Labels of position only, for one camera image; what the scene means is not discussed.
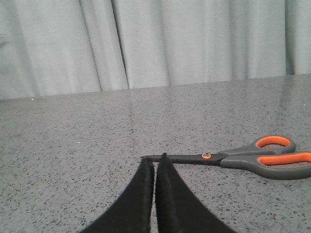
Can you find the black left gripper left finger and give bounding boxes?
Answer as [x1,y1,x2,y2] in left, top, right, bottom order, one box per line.
[81,159,155,233]

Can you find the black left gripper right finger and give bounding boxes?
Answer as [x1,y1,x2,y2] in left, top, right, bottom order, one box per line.
[155,154,234,233]

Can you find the grey orange handled scissors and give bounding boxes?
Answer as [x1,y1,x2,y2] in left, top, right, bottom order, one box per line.
[140,135,311,181]

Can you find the grey pleated curtain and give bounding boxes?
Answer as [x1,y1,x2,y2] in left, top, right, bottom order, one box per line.
[0,0,311,100]

